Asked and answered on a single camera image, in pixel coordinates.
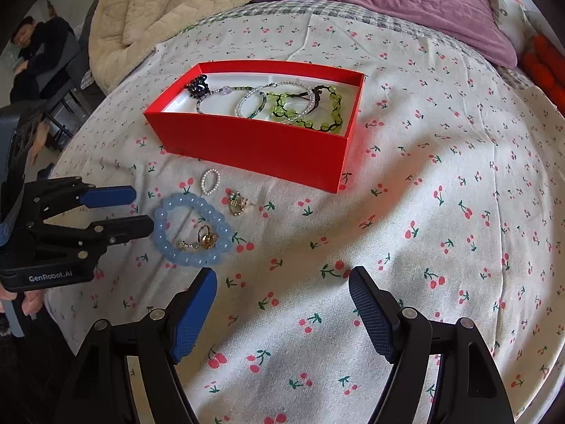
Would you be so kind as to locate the cream fleece blanket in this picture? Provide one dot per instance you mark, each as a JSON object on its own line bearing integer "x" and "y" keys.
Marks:
{"x": 167, "y": 13}

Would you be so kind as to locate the grey checkered sheet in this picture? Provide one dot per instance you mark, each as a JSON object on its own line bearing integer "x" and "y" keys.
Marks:
{"x": 353, "y": 13}

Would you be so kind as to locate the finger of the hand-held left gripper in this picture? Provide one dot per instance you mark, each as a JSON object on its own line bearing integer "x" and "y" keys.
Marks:
{"x": 110, "y": 195}
{"x": 128, "y": 227}

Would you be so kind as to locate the person's left hand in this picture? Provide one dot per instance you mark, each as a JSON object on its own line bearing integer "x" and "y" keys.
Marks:
{"x": 31, "y": 302}

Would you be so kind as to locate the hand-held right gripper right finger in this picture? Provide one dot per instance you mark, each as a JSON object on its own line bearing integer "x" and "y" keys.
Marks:
{"x": 373, "y": 313}

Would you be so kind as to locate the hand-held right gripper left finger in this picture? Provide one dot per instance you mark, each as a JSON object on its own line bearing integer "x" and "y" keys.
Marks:
{"x": 194, "y": 313}

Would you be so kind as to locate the cherry print bed sheet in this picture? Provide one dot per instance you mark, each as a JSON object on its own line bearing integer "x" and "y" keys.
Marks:
{"x": 397, "y": 229}

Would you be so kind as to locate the white printed pillow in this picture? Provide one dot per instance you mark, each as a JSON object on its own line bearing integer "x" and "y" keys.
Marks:
{"x": 507, "y": 4}

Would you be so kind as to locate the dark chair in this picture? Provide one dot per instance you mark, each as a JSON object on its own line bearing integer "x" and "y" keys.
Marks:
{"x": 66, "y": 97}

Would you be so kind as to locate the orange-red cushion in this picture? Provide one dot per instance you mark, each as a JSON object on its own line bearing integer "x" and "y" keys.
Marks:
{"x": 543, "y": 70}

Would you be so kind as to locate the red cardboard box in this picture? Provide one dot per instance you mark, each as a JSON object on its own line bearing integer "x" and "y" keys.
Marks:
{"x": 265, "y": 145}

